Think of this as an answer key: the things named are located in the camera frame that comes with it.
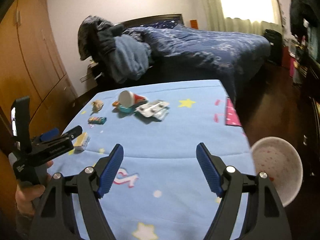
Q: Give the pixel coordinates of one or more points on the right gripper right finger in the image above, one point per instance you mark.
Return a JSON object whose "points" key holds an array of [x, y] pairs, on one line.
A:
{"points": [[265, 216]]}

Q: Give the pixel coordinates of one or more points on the phone on gripper mount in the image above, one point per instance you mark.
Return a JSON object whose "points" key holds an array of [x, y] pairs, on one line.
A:
{"points": [[20, 120]]}

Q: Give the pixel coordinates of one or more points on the brown wooden wardrobe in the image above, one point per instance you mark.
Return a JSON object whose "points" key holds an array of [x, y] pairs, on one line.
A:
{"points": [[31, 66]]}

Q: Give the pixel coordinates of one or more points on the dark hanging coat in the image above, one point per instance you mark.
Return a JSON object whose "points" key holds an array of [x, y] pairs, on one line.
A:
{"points": [[299, 11]]}

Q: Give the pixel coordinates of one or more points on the wooden nightstand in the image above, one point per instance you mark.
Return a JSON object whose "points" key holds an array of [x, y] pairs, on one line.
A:
{"points": [[94, 76]]}

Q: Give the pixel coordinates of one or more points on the teal plastic cap piece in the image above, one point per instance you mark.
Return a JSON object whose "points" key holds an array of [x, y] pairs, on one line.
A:
{"points": [[125, 110]]}

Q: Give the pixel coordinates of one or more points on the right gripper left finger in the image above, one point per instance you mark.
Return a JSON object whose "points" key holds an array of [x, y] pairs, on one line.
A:
{"points": [[55, 216]]}

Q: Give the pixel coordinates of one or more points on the person's left hand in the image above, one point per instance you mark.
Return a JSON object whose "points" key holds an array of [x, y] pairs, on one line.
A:
{"points": [[24, 198]]}

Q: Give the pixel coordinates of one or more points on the pale green curtain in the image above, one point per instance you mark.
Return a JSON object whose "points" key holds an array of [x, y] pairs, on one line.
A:
{"points": [[244, 16]]}

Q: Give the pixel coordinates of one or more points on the light blue fleece blanket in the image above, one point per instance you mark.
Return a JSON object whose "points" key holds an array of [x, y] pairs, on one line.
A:
{"points": [[130, 60]]}

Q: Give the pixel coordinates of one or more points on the silver pill blister pack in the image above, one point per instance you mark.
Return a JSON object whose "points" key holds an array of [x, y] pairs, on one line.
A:
{"points": [[156, 110]]}

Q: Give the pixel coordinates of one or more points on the bed with navy duvet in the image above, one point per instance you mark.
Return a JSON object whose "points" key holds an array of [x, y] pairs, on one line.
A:
{"points": [[184, 53]]}

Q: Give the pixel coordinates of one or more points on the black suitcase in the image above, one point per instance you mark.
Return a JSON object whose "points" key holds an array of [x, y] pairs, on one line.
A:
{"points": [[276, 43]]}

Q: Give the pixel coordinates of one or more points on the small yellow cardboard box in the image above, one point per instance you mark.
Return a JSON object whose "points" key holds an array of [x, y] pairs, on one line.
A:
{"points": [[81, 142]]}

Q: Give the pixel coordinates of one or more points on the dark jacket pile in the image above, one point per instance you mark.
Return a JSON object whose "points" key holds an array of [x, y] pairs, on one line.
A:
{"points": [[96, 37]]}

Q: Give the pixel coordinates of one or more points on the crumpled beige paper ball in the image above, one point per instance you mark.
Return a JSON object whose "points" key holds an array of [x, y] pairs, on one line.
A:
{"points": [[97, 105]]}

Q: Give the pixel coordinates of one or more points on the white red paper cup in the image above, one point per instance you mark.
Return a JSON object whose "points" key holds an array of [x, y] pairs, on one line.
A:
{"points": [[128, 99]]}

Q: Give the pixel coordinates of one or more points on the colourful candy wrapper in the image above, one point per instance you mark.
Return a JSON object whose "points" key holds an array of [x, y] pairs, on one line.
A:
{"points": [[97, 120]]}

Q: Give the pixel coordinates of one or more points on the orange box by headboard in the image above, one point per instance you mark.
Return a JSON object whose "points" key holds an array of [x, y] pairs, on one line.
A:
{"points": [[194, 24]]}

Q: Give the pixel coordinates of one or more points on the light blue patterned table blanket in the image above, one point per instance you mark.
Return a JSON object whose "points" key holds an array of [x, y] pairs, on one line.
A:
{"points": [[160, 191]]}

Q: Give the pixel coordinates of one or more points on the orange plastic piece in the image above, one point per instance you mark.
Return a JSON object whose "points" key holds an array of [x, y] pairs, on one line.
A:
{"points": [[116, 104]]}

